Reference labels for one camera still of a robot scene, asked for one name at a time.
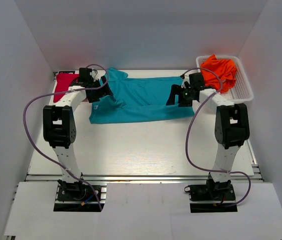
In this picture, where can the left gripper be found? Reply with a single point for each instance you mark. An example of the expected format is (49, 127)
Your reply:
(103, 91)

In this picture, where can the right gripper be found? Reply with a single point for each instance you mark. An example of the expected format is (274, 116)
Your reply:
(177, 89)

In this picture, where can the teal t-shirt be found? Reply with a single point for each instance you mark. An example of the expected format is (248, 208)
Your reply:
(137, 100)

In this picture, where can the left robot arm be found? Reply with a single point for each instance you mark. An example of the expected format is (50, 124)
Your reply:
(59, 128)

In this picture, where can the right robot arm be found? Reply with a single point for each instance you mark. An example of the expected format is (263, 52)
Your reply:
(231, 125)

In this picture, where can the folded red t-shirt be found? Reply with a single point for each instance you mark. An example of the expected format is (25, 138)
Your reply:
(63, 81)

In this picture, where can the orange t-shirt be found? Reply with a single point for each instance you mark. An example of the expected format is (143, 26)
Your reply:
(225, 69)

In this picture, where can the white plastic basket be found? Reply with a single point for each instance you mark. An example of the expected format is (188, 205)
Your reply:
(242, 91)

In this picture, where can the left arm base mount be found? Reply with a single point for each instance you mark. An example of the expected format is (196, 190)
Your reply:
(78, 197)

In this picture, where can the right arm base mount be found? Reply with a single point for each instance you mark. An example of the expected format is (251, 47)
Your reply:
(202, 201)

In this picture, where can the aluminium table edge rail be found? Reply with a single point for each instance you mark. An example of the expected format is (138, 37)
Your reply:
(115, 173)

